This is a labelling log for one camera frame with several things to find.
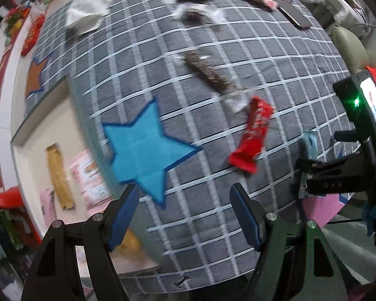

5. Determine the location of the light blue snack packet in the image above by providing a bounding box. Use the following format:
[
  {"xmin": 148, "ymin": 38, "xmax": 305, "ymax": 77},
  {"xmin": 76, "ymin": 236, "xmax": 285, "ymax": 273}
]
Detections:
[{"xmin": 299, "ymin": 130, "xmax": 318, "ymax": 199}]

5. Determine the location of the white tray box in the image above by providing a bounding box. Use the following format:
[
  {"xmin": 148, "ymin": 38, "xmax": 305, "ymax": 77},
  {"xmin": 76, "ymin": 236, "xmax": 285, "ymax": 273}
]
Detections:
[{"xmin": 9, "ymin": 76, "xmax": 161, "ymax": 277}]

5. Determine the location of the red plastic stool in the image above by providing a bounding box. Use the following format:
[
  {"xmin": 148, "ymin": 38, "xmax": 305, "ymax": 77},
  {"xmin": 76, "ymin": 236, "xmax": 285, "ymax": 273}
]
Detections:
[{"xmin": 0, "ymin": 186, "xmax": 41, "ymax": 248}]

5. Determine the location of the pink wafer packet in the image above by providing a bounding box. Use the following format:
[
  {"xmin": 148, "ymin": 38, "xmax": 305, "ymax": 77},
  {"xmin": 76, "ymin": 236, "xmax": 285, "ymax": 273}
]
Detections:
[{"xmin": 40, "ymin": 189, "xmax": 57, "ymax": 227}]

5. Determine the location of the long red snack bar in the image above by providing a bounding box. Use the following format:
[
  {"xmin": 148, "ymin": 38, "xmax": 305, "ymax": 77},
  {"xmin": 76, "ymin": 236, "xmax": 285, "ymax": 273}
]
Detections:
[{"xmin": 228, "ymin": 96, "xmax": 273, "ymax": 173}]

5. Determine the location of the clear wrapped chocolate stick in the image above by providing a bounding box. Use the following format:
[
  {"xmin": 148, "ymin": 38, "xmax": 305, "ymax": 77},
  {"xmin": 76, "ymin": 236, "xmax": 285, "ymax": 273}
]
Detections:
[{"xmin": 173, "ymin": 50, "xmax": 249, "ymax": 113}]

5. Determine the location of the white crumpled tissue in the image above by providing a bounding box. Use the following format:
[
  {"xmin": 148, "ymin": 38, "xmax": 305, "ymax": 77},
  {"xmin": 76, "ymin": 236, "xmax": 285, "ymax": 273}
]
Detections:
[{"xmin": 65, "ymin": 0, "xmax": 110, "ymax": 35}]

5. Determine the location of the clear wrapped dark candy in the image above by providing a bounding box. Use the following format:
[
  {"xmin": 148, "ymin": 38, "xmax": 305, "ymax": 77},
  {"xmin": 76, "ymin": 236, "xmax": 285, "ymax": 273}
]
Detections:
[{"xmin": 173, "ymin": 4, "xmax": 226, "ymax": 25}]

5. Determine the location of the gold snack bar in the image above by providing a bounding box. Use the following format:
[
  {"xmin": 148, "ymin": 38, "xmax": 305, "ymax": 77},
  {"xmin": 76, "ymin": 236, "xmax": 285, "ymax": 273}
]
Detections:
[{"xmin": 46, "ymin": 143, "xmax": 74, "ymax": 209}]

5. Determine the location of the yellow rice cracker packet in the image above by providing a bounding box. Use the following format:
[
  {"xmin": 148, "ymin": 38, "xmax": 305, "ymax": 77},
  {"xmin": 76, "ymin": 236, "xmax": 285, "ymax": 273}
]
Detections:
[{"xmin": 115, "ymin": 229, "xmax": 142, "ymax": 258}]

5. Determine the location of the pink white snack packet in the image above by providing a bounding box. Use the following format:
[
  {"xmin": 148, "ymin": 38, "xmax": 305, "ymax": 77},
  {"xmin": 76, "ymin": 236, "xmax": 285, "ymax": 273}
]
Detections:
[{"xmin": 70, "ymin": 149, "xmax": 113, "ymax": 215}]

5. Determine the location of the grey checkered mat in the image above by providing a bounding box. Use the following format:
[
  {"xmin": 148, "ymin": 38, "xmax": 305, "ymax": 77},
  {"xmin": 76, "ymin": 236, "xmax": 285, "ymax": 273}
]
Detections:
[{"xmin": 34, "ymin": 0, "xmax": 354, "ymax": 293}]

